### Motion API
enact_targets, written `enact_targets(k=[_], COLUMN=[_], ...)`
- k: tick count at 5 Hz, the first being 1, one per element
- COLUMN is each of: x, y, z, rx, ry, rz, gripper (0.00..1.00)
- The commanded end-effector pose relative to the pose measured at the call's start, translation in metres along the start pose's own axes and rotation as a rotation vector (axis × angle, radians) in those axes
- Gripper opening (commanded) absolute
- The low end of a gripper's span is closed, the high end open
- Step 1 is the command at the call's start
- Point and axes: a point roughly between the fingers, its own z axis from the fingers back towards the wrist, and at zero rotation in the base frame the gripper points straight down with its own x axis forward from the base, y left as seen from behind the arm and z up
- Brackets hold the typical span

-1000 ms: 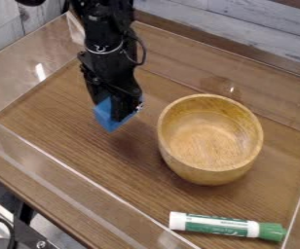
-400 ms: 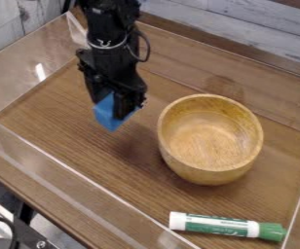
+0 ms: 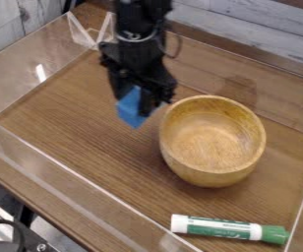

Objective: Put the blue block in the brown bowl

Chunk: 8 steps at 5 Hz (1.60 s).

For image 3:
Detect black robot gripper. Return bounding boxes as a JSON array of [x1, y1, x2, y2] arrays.
[[100, 30, 177, 117]]

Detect blue foam block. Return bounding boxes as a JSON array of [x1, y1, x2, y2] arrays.
[[116, 86, 148, 129]]

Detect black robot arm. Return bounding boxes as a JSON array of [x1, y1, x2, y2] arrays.
[[101, 0, 178, 117]]

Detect brown wooden bowl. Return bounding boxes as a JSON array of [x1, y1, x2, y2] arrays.
[[160, 94, 267, 188]]

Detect green white marker pen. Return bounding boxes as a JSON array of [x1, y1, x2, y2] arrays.
[[170, 214, 289, 245]]

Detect clear acrylic tray wall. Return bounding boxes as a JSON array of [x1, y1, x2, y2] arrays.
[[0, 5, 303, 252]]

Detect black cable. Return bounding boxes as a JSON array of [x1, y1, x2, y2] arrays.
[[0, 219, 27, 252]]

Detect black metal stand bracket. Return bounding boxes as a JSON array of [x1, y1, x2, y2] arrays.
[[15, 205, 59, 252]]

